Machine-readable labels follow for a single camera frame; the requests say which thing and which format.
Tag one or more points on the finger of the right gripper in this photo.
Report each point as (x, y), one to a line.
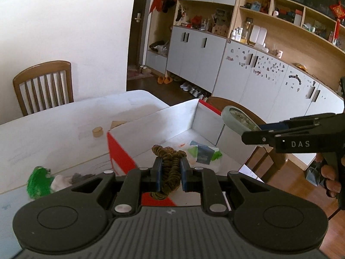
(275, 126)
(261, 137)

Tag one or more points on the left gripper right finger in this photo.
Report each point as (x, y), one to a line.
(205, 182)

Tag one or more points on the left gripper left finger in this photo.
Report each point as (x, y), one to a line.
(137, 182)

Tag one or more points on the white green plastic bag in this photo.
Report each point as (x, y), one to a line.
(200, 155)

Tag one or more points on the grey fuzzy toy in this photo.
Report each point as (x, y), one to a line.
(78, 178)

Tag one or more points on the white plush tooth toy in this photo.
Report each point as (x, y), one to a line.
(60, 182)

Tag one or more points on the right hand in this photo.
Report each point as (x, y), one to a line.
(333, 187)

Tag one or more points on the near wooden chair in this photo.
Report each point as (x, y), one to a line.
(279, 160)

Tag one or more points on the wooden chair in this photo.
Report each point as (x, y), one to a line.
(44, 86)
(279, 160)

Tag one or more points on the red cardboard box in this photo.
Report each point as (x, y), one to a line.
(166, 134)

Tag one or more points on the cardboard scrap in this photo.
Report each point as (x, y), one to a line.
(116, 123)

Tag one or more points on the orange slippers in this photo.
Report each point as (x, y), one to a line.
(164, 80)

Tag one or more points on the red door mat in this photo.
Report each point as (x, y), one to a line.
(138, 72)

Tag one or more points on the far wooden chair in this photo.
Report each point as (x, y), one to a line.
(44, 86)

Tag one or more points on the dark entrance door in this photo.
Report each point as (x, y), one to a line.
(136, 32)

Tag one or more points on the white wall cabinets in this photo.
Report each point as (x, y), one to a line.
(258, 53)

